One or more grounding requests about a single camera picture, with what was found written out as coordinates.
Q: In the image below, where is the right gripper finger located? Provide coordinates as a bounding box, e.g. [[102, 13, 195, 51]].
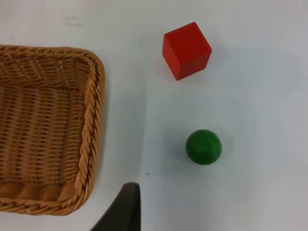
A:
[[90, 182, 141, 231]]

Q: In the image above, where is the pale brown wicker basket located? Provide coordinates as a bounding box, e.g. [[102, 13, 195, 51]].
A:
[[0, 45, 106, 216]]

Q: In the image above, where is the red cube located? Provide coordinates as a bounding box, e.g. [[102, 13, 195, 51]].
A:
[[162, 21, 213, 81]]

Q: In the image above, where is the green ball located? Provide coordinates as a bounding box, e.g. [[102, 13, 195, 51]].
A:
[[185, 129, 223, 166]]

